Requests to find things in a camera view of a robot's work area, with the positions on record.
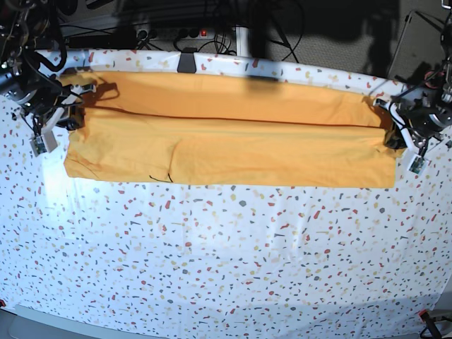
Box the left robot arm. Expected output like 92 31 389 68
374 11 451 157

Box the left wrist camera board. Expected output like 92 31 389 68
408 154 427 175

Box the white power strip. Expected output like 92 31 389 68
135 27 215 41

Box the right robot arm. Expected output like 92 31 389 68
1 1 95 136

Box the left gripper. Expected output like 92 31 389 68
374 97 445 155

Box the black table clamp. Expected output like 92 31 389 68
177 47 197 73

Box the white metal post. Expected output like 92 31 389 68
235 26 250 58

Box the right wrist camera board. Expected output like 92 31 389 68
30 131 58 157

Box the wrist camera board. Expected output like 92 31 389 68
408 154 427 175
30 131 58 157

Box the yellow T-shirt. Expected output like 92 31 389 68
62 71 401 188

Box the red black clamp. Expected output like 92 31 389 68
419 310 442 339

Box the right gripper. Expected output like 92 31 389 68
12 81 96 136

